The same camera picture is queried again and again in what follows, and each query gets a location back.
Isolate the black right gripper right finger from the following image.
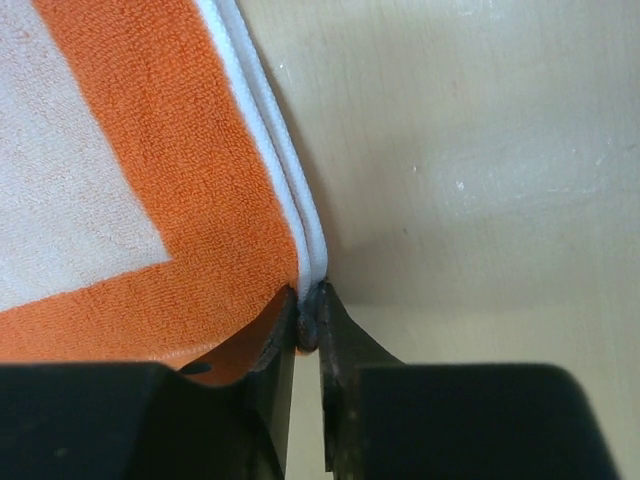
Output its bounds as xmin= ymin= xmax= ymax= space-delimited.
xmin=317 ymin=283 xmax=619 ymax=479

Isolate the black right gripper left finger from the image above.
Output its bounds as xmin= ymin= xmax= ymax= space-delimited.
xmin=1 ymin=287 xmax=297 ymax=479

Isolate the orange and white towel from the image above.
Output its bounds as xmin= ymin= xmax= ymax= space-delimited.
xmin=1 ymin=1 xmax=327 ymax=367

